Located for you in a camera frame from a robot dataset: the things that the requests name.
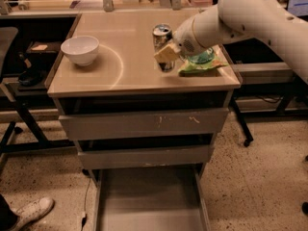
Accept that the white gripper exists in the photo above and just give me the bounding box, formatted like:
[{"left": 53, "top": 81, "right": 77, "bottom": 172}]
[{"left": 154, "top": 18, "right": 206, "bottom": 63}]

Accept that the silver blue redbull can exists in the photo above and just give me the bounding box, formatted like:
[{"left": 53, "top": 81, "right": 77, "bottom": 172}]
[{"left": 152, "top": 23, "right": 174, "bottom": 72}]

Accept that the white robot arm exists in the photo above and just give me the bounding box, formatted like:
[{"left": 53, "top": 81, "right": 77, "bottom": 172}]
[{"left": 154, "top": 0, "right": 308, "bottom": 83}]

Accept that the grey drawer cabinet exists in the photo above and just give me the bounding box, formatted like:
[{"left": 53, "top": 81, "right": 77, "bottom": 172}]
[{"left": 46, "top": 9, "right": 242, "bottom": 188}]

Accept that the top grey drawer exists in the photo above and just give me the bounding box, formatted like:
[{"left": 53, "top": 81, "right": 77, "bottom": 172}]
[{"left": 60, "top": 108, "right": 228, "bottom": 141}]

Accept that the middle grey drawer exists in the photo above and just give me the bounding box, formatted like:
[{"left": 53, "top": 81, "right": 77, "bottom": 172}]
[{"left": 78, "top": 145, "right": 214, "bottom": 169}]

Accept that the bottom grey open drawer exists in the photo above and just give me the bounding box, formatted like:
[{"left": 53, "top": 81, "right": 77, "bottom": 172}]
[{"left": 92, "top": 166, "right": 211, "bottom": 231}]

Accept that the green chip bag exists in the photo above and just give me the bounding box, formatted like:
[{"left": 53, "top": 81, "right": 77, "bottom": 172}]
[{"left": 178, "top": 48, "right": 228, "bottom": 75}]

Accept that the white ceramic bowl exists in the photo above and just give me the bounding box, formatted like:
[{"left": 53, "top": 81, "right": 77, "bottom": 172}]
[{"left": 61, "top": 36, "right": 99, "bottom": 66}]

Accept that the laptop computer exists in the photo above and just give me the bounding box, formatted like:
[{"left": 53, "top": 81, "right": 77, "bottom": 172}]
[{"left": 287, "top": 0, "right": 308, "bottom": 17}]

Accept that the white sneaker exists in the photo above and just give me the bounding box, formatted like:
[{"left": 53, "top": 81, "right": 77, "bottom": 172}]
[{"left": 5, "top": 197, "right": 55, "bottom": 231}]

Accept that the black desk frame right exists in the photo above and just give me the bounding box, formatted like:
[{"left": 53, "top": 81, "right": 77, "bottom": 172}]
[{"left": 230, "top": 97, "right": 253, "bottom": 147}]

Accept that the black desk frame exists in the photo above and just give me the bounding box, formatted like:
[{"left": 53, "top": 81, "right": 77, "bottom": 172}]
[
  {"left": 0, "top": 80, "right": 76, "bottom": 156},
  {"left": 230, "top": 97, "right": 253, "bottom": 147}
]

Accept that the black desk frame left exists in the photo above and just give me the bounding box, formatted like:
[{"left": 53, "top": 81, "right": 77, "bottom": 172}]
[{"left": 0, "top": 80, "right": 76, "bottom": 156}]

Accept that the black floor cable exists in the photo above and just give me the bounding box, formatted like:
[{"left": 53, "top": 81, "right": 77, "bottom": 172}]
[{"left": 80, "top": 176, "right": 92, "bottom": 230}]

